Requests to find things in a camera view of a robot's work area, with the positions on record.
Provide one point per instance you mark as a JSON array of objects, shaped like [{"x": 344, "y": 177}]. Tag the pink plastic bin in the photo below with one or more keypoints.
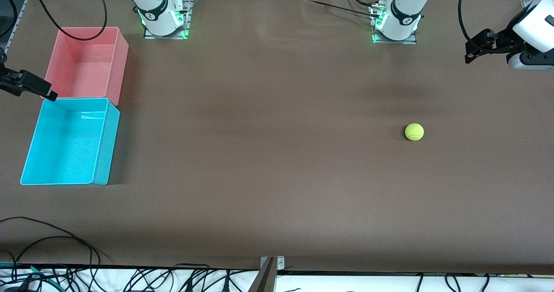
[{"x": 86, "y": 71}]

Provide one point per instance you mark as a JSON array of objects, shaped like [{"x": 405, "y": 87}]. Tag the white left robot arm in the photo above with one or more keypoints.
[{"x": 402, "y": 19}]

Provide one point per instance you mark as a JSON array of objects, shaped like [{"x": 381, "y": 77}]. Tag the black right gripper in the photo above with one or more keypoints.
[{"x": 9, "y": 81}]

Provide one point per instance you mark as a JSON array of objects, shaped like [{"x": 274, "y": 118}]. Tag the grey metal bar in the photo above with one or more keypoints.
[{"x": 264, "y": 281}]

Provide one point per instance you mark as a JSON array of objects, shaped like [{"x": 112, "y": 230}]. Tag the blue plastic bin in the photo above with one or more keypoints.
[{"x": 65, "y": 153}]

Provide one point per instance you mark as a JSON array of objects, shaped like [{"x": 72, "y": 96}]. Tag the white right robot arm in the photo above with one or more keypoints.
[{"x": 156, "y": 11}]

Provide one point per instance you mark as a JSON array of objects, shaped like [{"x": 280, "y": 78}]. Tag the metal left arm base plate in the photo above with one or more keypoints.
[{"x": 409, "y": 41}]

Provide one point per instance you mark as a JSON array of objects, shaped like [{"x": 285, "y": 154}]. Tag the metal mounting bracket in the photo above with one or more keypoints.
[{"x": 280, "y": 262}]

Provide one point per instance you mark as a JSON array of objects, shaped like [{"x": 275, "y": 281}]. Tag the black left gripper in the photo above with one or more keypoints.
[{"x": 504, "y": 40}]

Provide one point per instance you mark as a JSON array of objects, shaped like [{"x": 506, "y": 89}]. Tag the yellow-green tennis ball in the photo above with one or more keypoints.
[{"x": 414, "y": 132}]

